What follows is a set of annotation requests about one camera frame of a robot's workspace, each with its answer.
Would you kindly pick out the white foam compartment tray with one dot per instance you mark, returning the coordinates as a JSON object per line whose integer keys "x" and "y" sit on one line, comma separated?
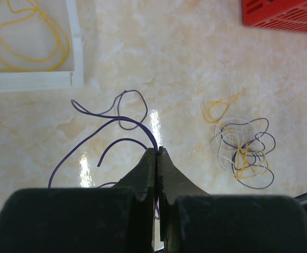
{"x": 40, "y": 46}

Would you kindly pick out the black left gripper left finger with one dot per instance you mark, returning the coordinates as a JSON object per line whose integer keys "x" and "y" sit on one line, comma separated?
{"x": 115, "y": 219}

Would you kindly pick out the red plastic shopping basket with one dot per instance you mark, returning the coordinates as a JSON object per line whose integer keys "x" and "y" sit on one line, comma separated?
{"x": 287, "y": 15}

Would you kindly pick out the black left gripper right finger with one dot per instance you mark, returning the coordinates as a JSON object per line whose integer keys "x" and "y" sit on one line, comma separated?
{"x": 191, "y": 220}

